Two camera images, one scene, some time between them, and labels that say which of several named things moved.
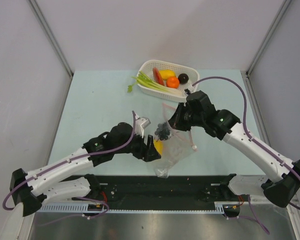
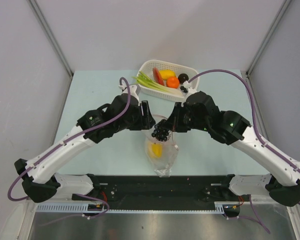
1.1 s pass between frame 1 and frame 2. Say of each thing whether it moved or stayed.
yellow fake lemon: stayed
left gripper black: moved
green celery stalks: stayed
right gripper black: stayed
